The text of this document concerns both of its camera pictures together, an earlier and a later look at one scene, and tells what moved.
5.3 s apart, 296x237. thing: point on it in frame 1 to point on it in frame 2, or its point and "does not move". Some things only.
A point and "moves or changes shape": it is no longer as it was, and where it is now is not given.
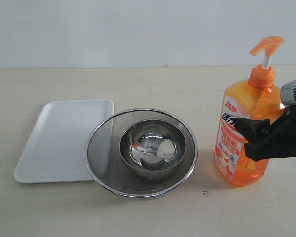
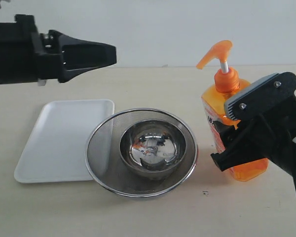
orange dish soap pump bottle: x=261 y=97 moves or changes shape
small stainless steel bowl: x=153 y=148 does not move
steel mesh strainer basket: x=141 y=152 does not move
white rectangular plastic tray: x=56 y=150 does not move
